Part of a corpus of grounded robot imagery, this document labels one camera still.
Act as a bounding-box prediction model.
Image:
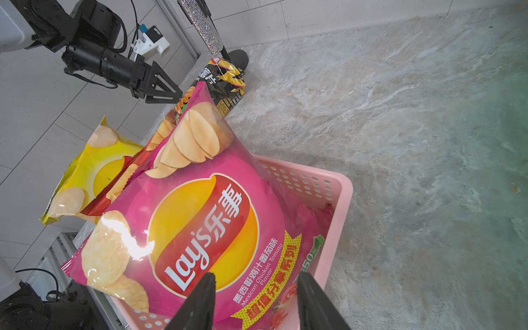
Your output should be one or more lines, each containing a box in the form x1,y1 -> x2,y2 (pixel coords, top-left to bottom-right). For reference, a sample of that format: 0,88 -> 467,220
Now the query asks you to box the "black snack bag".
173,57 -> 246,122

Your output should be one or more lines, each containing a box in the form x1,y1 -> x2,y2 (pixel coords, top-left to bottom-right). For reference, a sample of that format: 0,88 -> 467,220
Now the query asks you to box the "magenta chips bag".
63,82 -> 334,329

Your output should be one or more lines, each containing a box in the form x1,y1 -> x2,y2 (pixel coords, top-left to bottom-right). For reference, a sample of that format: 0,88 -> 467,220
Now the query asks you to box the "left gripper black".
61,38 -> 183,104

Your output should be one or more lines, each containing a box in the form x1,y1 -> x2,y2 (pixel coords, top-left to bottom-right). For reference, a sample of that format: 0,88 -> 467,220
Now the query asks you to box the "glitter microphone on stand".
177,0 -> 249,70

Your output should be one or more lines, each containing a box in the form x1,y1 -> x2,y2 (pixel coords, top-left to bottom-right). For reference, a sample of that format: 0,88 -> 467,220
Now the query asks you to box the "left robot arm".
1,1 -> 183,104

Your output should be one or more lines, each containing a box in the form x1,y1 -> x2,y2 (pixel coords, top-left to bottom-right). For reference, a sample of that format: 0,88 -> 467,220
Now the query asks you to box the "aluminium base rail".
1,233 -> 127,329

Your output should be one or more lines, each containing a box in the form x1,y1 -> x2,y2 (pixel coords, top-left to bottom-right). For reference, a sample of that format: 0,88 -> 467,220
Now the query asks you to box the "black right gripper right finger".
297,272 -> 351,330

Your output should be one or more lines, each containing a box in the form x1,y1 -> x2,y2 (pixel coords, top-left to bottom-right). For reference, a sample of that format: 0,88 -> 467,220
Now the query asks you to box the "pink plastic basket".
113,155 -> 353,329

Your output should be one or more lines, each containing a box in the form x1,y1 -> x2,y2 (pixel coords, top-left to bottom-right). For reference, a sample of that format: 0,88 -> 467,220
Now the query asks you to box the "yellow chips bag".
41,118 -> 142,225

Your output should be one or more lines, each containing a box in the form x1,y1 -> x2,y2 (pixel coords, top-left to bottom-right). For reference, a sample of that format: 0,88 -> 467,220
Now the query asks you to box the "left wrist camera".
131,24 -> 170,61

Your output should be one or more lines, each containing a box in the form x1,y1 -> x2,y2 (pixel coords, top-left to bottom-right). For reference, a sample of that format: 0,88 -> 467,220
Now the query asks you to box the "red chips bag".
81,119 -> 175,217

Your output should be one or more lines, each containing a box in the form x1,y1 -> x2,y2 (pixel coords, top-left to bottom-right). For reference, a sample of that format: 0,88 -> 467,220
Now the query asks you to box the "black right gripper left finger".
165,272 -> 216,330

